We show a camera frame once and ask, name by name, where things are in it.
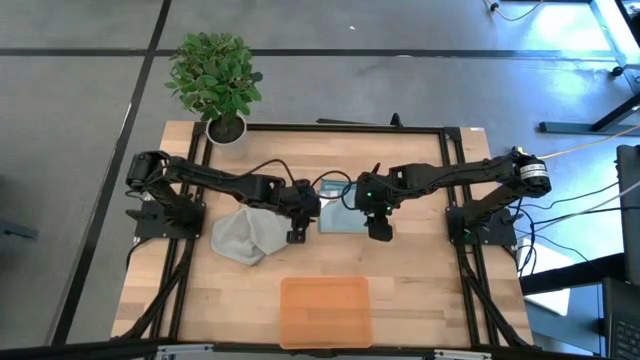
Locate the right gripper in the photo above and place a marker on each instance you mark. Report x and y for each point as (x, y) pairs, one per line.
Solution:
(375, 195)

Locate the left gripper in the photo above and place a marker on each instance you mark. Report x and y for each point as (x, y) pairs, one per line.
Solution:
(300, 197)

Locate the blue microfiber towel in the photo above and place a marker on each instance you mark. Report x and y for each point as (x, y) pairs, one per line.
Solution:
(340, 215)

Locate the grey waffle towel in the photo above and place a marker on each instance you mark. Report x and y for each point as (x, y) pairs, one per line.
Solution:
(240, 235)

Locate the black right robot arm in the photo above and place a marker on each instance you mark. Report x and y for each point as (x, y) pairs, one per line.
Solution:
(450, 175)

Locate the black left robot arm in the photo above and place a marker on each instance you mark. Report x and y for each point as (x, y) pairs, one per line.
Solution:
(215, 177)

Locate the orange plastic basket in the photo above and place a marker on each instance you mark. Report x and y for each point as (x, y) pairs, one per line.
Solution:
(325, 312)

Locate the white box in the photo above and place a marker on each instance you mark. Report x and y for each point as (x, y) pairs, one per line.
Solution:
(547, 265)

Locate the green plant in white pot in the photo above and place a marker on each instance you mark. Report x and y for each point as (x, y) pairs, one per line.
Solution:
(215, 80)

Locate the black rig strut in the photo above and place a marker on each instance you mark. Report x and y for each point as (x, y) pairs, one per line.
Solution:
(570, 276)

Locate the black desk leg with foot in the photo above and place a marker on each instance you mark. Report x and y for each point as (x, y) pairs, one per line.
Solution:
(575, 128)

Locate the black rig beam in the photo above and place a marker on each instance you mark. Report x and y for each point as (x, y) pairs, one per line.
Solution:
(75, 352)

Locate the black monitor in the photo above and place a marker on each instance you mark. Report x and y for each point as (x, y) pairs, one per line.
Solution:
(631, 210)

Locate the black keyboard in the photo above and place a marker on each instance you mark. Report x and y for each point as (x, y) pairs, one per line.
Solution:
(625, 330)

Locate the grey chair foot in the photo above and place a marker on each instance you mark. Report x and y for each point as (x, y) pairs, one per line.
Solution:
(17, 231)

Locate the black aluminium table frame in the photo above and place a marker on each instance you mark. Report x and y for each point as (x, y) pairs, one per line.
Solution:
(350, 129)

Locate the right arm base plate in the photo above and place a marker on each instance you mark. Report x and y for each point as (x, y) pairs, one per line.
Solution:
(500, 230)

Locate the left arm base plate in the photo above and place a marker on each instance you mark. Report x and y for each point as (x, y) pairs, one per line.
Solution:
(150, 227)

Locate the white rig bracket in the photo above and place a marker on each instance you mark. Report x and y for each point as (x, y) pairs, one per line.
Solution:
(460, 355)
(180, 350)

